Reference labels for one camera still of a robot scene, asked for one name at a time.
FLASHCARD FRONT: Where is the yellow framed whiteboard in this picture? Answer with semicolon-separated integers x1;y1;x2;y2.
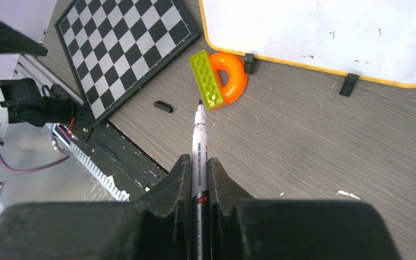
199;0;416;88

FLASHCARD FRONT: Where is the white toothed cable rail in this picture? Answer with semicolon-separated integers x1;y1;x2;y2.
48;123;130;202

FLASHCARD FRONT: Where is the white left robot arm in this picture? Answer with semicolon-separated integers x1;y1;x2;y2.
0;21;80;127

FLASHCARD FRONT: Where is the white black marker pen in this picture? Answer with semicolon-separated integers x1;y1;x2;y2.
189;100;211;259

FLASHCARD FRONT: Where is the black white chessboard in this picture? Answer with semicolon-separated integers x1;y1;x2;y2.
55;0;201;125

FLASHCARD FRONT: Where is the black marker cap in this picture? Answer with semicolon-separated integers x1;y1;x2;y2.
153;101;174;113

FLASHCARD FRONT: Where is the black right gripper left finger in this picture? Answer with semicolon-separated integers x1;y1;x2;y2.
0;154;191;259

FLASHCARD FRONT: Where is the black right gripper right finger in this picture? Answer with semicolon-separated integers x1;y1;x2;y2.
207;158;400;259

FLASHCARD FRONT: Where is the green orange toy block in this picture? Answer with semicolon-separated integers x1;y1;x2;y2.
189;50;248;111

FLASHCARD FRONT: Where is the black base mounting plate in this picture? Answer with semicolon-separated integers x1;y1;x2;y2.
53;87;168;201

